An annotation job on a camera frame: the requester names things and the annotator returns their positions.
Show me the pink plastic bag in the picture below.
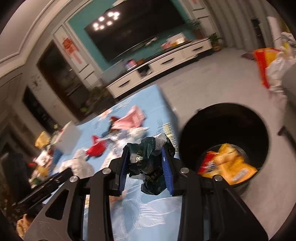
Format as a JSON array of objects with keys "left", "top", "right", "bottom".
[{"left": 111, "top": 105, "right": 145, "bottom": 130}]

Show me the tall potted plant on cabinet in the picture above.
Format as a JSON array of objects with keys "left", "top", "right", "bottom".
[{"left": 186, "top": 19, "right": 205, "bottom": 40}]

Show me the grey sofa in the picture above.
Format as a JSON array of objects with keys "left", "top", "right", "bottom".
[{"left": 278, "top": 64, "right": 296, "bottom": 144}]

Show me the black round trash bin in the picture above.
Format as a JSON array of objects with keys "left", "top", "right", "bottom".
[{"left": 179, "top": 103, "right": 270, "bottom": 189}]

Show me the potted plant by cabinet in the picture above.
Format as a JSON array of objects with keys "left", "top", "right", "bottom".
[{"left": 208, "top": 33, "right": 224, "bottom": 52}]

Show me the dark green wrapper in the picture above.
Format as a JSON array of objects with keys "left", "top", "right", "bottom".
[{"left": 127, "top": 133, "right": 175, "bottom": 195}]

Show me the yellow snack bag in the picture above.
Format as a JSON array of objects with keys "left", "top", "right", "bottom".
[{"left": 197, "top": 144, "right": 257, "bottom": 185}]

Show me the white box on table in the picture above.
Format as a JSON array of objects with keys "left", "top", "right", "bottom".
[{"left": 51, "top": 121, "right": 82, "bottom": 155}]

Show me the white plastic bag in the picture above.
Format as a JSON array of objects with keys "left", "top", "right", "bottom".
[{"left": 266, "top": 52, "right": 295, "bottom": 93}]

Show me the white TV cabinet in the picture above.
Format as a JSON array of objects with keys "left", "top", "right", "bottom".
[{"left": 107, "top": 38, "right": 212, "bottom": 98}]

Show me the red Chinese knot decoration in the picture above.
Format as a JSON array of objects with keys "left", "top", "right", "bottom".
[{"left": 62, "top": 37, "right": 82, "bottom": 64}]

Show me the large black television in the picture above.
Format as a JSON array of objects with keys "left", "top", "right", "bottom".
[{"left": 85, "top": 1, "right": 185, "bottom": 62}]

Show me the light blue printed tablecloth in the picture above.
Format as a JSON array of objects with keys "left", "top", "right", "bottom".
[{"left": 57, "top": 85, "right": 182, "bottom": 240}]

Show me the red orange shopping bag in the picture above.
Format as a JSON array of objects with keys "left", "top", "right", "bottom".
[{"left": 253, "top": 47, "right": 280, "bottom": 89}]

